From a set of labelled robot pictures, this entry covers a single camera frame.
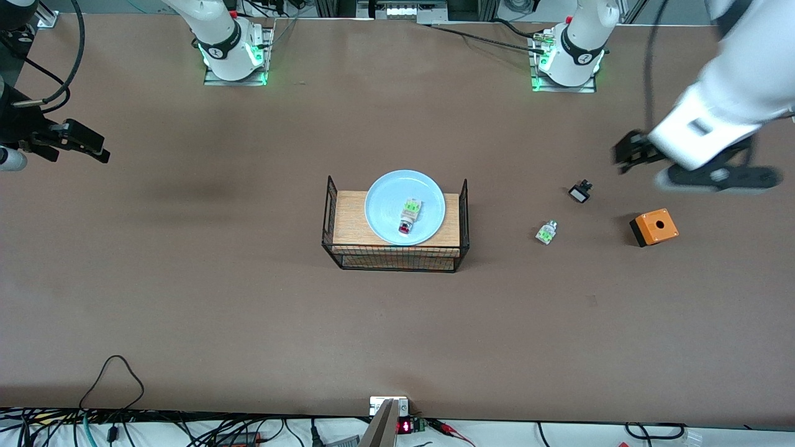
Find black cable to base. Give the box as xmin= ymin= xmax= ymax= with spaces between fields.
xmin=429 ymin=19 xmax=547 ymax=53

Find red clip leads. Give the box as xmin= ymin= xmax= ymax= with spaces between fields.
xmin=427 ymin=419 xmax=476 ymax=447

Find black power adapter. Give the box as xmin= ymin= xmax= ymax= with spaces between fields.
xmin=214 ymin=431 xmax=261 ymax=447

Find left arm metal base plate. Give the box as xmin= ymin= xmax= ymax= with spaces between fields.
xmin=528 ymin=28 xmax=598 ymax=94

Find orange button box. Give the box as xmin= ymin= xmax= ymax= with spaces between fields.
xmin=629 ymin=209 xmax=679 ymax=248

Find metal frame structure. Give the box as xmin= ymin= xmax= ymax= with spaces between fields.
xmin=314 ymin=0 xmax=497 ymax=25

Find black cable bundle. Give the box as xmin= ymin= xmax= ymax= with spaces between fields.
xmin=0 ymin=407 xmax=367 ymax=447

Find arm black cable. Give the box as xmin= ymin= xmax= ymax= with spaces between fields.
xmin=643 ymin=0 xmax=671 ymax=134
xmin=0 ymin=0 xmax=85 ymax=114

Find black looped cable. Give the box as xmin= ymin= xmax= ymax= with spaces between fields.
xmin=79 ymin=355 xmax=145 ymax=412

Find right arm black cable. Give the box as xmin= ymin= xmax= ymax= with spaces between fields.
xmin=0 ymin=0 xmax=85 ymax=114

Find red push button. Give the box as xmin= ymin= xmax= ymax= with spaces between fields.
xmin=398 ymin=198 xmax=423 ymax=236

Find black wire rack wooden shelf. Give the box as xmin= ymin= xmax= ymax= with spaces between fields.
xmin=321 ymin=176 xmax=470 ymax=273

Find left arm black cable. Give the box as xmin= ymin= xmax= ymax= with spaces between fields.
xmin=643 ymin=0 xmax=671 ymax=134

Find light blue plate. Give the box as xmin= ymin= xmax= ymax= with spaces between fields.
xmin=365 ymin=170 xmax=446 ymax=246

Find silver mounting bracket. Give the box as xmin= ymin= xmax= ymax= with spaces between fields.
xmin=370 ymin=396 xmax=409 ymax=417

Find grey camera mount beam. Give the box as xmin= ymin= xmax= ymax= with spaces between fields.
xmin=358 ymin=399 xmax=399 ymax=447

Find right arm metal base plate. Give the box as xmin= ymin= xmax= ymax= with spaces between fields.
xmin=204 ymin=26 xmax=275 ymax=86

